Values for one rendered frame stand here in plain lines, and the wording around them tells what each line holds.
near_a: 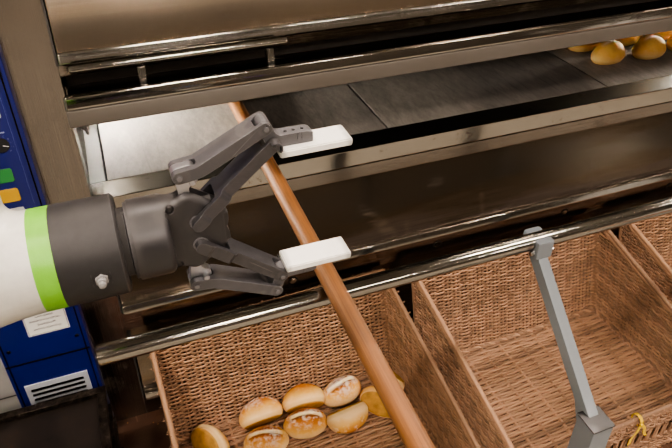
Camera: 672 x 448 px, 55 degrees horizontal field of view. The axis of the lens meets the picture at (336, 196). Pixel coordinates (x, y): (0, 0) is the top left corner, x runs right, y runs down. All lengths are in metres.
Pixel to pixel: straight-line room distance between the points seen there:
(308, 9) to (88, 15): 0.35
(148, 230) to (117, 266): 0.04
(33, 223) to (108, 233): 0.06
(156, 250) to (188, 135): 0.83
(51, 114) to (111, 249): 0.61
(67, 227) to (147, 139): 0.84
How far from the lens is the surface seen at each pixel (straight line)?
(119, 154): 1.37
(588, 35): 1.31
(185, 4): 1.10
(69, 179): 1.22
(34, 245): 0.58
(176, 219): 0.60
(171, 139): 1.40
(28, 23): 1.11
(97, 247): 0.58
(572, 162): 1.68
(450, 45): 1.14
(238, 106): 1.44
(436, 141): 1.40
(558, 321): 1.16
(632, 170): 1.81
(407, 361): 1.55
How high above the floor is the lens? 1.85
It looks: 35 degrees down
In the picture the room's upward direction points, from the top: straight up
